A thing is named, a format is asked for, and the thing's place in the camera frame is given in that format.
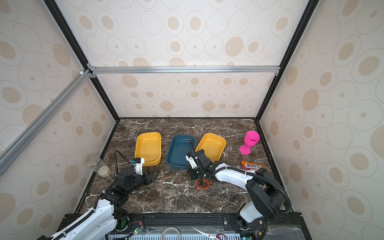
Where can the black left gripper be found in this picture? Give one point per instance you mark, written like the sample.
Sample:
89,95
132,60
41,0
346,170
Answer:
150,179

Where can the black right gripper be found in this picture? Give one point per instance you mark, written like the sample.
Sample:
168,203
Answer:
192,177

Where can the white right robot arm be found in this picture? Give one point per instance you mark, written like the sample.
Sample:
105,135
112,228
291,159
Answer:
268,197

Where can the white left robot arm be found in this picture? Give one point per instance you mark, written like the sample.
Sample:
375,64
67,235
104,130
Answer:
107,213

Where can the right yellow plastic bin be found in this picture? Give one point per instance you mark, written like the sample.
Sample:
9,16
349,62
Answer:
213,146

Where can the yellow plastic bin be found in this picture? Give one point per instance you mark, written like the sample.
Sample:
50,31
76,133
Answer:
213,146
149,147

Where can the clear jar with powder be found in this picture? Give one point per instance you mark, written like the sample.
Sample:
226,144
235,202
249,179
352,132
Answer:
98,166

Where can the teal plastic bin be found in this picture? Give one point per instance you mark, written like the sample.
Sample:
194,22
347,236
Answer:
179,147

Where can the orange candy bag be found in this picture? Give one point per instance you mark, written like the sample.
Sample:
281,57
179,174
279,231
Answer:
250,166

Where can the left yellow plastic bin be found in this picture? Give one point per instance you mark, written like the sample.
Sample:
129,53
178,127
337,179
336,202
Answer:
149,147

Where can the pink plastic goblet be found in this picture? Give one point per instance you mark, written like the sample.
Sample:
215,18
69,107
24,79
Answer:
250,140

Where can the horizontal aluminium bar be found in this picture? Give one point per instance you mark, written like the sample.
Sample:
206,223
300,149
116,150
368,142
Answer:
185,70

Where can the diagonal aluminium bar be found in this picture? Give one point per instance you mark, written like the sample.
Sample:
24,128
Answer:
25,138

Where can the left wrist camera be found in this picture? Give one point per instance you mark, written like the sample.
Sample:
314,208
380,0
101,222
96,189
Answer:
137,165

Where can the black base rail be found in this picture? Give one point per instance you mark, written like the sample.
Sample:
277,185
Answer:
179,227

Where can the scissors with red handle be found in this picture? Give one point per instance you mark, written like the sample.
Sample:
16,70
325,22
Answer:
211,236

